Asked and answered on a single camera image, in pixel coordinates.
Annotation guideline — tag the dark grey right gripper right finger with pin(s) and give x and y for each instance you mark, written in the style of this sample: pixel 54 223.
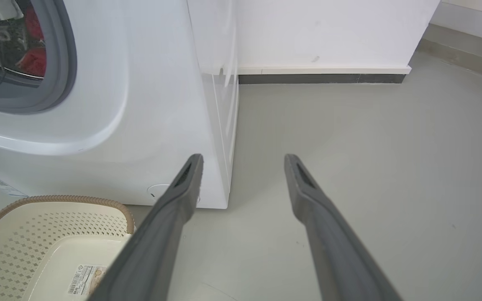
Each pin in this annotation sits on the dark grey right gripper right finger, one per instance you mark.
pixel 333 246

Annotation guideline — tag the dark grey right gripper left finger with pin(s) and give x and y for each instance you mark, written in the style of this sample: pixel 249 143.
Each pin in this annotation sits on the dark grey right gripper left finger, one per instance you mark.
pixel 157 242

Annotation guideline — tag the cream perforated laundry basket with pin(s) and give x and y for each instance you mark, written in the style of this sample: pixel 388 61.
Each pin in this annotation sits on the cream perforated laundry basket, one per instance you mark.
pixel 36 246

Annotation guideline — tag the white front-load washing machine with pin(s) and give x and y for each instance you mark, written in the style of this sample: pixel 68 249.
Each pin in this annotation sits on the white front-load washing machine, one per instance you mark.
pixel 149 104

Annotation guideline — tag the white barcode sticker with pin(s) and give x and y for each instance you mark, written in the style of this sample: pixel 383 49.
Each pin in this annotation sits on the white barcode sticker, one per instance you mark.
pixel 85 279

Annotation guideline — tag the grey rubber door gasket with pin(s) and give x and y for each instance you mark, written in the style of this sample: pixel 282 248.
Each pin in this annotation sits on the grey rubber door gasket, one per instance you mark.
pixel 63 54

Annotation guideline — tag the red garment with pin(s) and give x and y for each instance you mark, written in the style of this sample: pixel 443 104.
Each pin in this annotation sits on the red garment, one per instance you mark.
pixel 34 58

